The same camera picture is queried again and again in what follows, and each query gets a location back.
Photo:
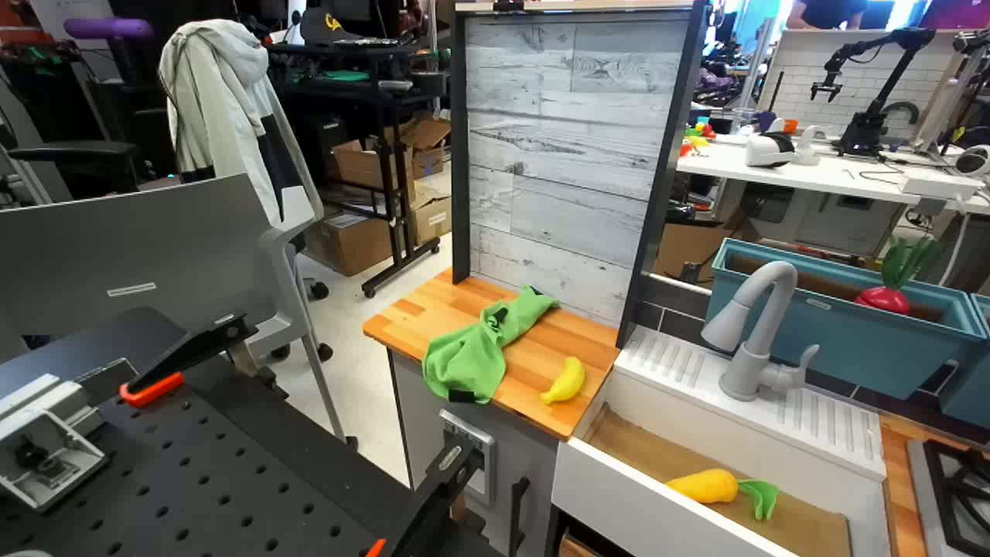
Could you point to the yellow banana plush toy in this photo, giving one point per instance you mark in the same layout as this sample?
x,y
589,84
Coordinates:
x,y
565,386

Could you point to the black background robot arm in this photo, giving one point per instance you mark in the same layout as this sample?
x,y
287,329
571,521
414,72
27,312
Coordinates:
x,y
877,103

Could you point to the toy kitchen cabinet wooden counter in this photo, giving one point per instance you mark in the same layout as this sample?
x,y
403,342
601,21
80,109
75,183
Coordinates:
x,y
451,312

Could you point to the green cloth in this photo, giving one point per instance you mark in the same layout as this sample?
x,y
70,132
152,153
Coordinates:
x,y
467,360

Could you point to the grey toy faucet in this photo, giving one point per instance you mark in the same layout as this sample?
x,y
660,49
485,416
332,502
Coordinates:
x,y
760,350

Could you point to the white toy sink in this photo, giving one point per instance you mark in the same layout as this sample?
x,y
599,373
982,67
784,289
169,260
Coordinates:
x,y
660,514

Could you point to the yellow corn toy green leaves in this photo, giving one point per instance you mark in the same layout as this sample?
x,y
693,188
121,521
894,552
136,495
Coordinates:
x,y
706,485

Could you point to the red radish toy green leaves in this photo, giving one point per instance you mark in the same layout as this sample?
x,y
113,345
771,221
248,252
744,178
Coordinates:
x,y
886,301

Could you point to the toy stove top black burners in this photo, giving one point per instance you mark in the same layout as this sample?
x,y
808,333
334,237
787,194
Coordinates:
x,y
953,495

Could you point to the grey wood-look back panel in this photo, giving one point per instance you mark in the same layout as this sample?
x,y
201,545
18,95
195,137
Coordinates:
x,y
567,155

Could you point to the brown cardboard box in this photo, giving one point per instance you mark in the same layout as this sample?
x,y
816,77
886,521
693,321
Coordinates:
x,y
349,246

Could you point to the black metal cart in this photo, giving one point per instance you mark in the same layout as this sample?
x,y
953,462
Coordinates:
x,y
388,155

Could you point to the open cardboard box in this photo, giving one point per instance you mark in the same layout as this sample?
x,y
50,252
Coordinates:
x,y
358,165

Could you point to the cardboard box behind panel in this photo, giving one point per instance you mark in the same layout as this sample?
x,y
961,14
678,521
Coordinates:
x,y
683,249

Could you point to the teal plastic bin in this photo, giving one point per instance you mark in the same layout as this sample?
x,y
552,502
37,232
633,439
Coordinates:
x,y
823,342
969,373

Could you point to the white hoodie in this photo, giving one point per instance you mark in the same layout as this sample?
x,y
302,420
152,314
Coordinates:
x,y
205,95

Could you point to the white lab table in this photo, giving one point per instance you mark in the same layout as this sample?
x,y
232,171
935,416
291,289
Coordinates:
x,y
823,175

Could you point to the grey monitor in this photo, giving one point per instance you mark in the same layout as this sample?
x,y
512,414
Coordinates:
x,y
124,257

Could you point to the grey metal mounting bracket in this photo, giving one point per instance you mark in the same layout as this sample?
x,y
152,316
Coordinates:
x,y
48,465

